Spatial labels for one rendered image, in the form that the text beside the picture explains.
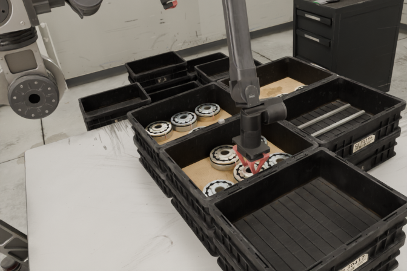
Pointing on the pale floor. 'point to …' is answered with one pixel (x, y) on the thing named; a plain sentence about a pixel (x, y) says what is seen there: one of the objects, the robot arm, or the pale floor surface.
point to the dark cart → (350, 33)
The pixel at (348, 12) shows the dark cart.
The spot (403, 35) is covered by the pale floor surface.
